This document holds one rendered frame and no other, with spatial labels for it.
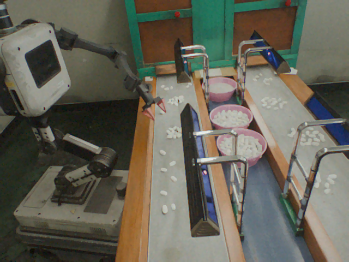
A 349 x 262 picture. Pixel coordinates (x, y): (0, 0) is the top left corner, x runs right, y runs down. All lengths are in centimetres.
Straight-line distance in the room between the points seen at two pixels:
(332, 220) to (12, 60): 140
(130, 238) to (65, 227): 70
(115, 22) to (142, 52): 92
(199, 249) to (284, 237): 37
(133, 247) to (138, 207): 19
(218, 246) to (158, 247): 23
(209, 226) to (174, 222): 45
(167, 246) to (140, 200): 25
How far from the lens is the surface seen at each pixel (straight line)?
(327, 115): 124
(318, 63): 365
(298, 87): 216
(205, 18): 227
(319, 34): 352
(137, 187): 133
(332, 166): 154
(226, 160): 90
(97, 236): 173
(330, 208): 134
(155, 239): 117
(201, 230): 77
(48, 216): 179
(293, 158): 118
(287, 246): 126
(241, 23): 234
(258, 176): 149
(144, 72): 239
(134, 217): 122
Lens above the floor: 171
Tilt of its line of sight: 35 degrees down
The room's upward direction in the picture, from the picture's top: 6 degrees counter-clockwise
